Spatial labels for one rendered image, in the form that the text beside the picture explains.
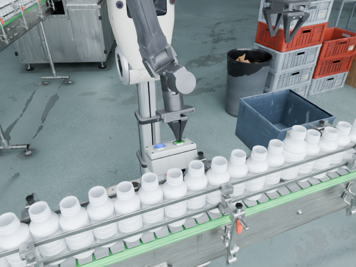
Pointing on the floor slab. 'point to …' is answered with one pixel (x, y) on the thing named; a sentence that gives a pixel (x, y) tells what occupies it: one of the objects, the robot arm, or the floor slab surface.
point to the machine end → (70, 35)
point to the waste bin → (245, 76)
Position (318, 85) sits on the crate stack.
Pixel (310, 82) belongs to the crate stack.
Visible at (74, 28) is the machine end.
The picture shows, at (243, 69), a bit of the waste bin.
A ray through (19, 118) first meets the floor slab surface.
